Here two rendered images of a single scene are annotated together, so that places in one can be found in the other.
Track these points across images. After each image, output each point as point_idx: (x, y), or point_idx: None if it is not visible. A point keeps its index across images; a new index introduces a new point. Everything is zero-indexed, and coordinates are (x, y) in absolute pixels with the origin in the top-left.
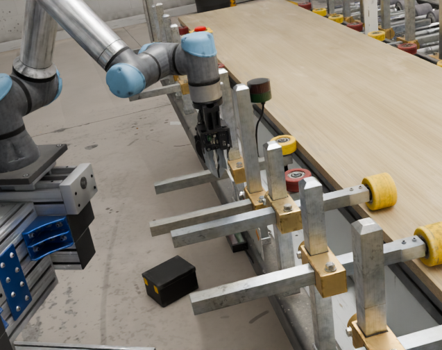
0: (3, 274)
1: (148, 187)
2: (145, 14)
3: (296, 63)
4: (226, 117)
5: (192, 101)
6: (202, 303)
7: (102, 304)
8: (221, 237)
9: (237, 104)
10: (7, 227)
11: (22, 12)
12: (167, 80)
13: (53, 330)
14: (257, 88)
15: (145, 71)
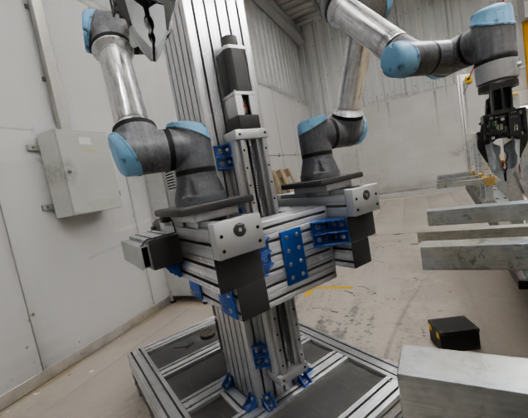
0: (286, 245)
1: (449, 271)
2: (465, 154)
3: None
4: (525, 155)
5: (477, 85)
6: (438, 253)
7: (392, 334)
8: (512, 317)
9: None
10: (298, 212)
11: (392, 179)
12: (475, 191)
13: (352, 338)
14: None
15: (421, 47)
